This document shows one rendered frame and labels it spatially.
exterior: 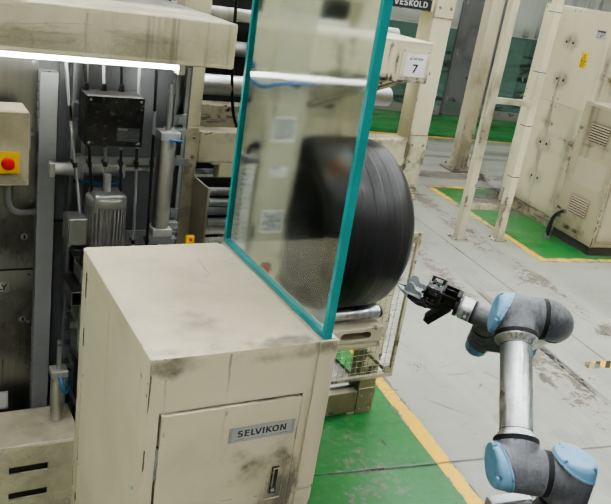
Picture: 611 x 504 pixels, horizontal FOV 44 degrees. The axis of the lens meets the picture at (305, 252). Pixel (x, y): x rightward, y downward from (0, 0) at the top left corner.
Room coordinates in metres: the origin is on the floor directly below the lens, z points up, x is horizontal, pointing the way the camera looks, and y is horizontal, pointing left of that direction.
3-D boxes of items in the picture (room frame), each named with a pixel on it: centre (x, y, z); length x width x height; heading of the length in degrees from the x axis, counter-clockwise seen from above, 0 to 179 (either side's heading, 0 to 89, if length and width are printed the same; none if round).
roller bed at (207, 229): (2.64, 0.32, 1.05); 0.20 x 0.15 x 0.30; 121
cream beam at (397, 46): (2.75, -0.02, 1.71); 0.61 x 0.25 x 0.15; 121
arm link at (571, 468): (1.62, -0.74, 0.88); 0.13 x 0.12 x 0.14; 90
